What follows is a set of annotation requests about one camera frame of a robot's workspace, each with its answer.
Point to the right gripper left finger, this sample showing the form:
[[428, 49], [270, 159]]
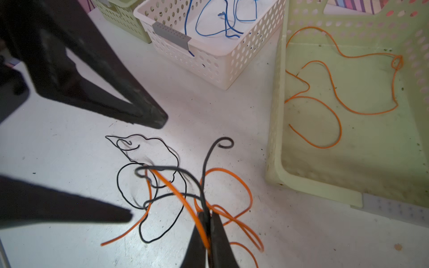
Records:
[[195, 256]]

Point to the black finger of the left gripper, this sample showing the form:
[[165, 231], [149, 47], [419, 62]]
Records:
[[70, 62], [24, 203]]

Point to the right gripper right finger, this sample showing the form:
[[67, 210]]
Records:
[[221, 255]]

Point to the green plastic basket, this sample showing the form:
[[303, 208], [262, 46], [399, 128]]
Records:
[[121, 14], [350, 110]]

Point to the left green plastic basket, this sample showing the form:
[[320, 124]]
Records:
[[121, 14]]

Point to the right green plastic basket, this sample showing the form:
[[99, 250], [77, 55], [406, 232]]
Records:
[[350, 110]]

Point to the white plastic basket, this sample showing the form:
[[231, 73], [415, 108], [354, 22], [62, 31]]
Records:
[[214, 40]]

